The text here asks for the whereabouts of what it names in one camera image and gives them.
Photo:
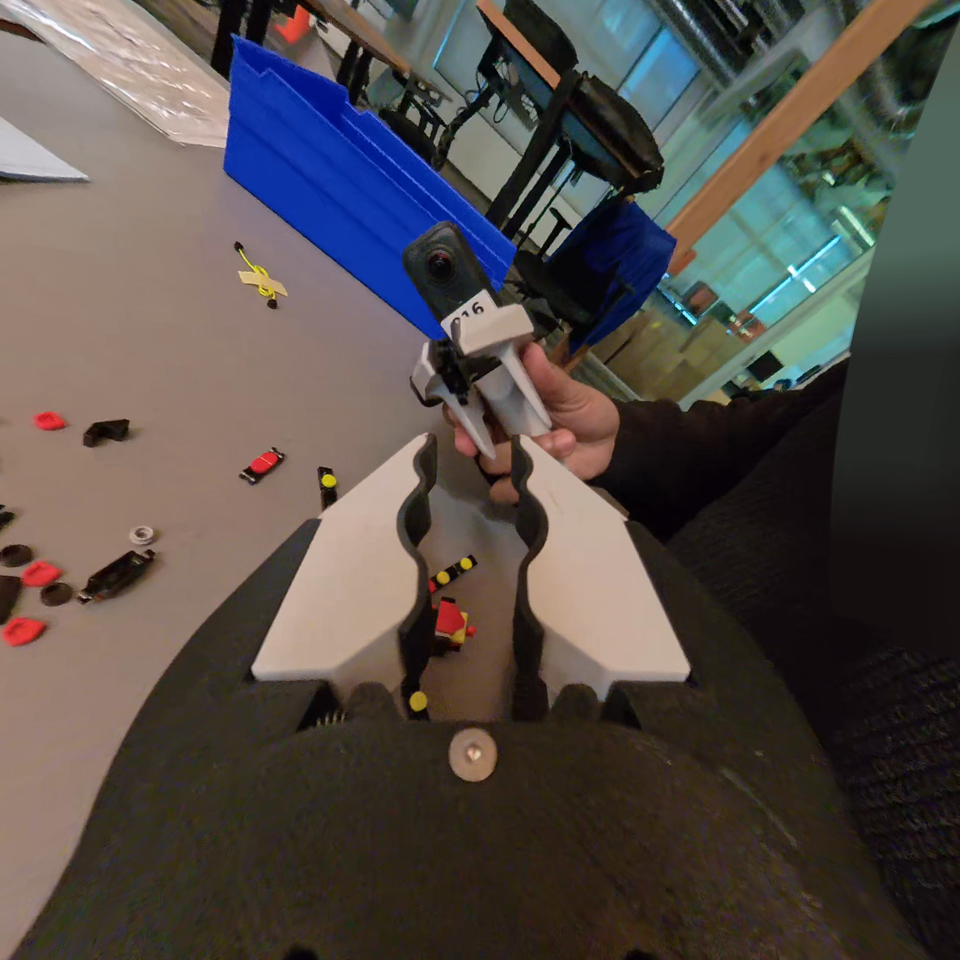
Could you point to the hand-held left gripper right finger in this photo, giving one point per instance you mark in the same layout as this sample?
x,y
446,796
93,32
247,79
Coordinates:
x,y
600,600

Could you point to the grey round lego stud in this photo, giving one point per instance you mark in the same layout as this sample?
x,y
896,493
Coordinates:
x,y
142,535

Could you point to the person's right forearm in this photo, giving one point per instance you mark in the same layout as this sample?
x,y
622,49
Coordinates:
x,y
712,442

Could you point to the red topped black lego plate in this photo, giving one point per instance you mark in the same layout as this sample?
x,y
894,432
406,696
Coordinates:
x,y
262,465

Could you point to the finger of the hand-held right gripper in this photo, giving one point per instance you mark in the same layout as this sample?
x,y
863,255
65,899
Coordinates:
x,y
430,375
499,330

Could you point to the pile of loose lego pieces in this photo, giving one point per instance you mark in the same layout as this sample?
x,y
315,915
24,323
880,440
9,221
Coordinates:
x,y
112,577

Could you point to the blue jacket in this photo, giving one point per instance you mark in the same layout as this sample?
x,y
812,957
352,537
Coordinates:
x,y
619,262

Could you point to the lego instruction booklet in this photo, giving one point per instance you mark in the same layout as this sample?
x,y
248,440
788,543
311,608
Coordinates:
x,y
30,157

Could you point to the black yellow lego spider model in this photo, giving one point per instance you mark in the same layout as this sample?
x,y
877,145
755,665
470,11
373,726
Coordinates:
x,y
448,622

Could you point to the metal ventilation pipes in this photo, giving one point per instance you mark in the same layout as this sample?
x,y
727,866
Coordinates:
x,y
712,37

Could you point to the black office chair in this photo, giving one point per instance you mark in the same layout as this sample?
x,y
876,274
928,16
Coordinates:
x,y
600,127

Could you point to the person's right hand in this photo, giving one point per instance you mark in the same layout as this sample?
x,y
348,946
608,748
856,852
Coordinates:
x,y
581,427

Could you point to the clear plastic bag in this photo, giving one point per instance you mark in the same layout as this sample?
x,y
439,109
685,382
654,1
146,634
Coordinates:
x,y
135,67

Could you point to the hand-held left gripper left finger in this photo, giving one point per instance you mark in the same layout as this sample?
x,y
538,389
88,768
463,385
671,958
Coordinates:
x,y
337,600

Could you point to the blue plastic bin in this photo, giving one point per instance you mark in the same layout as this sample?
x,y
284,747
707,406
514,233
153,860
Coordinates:
x,y
337,165

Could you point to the wooden roof beam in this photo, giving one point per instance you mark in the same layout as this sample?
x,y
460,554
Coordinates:
x,y
787,120

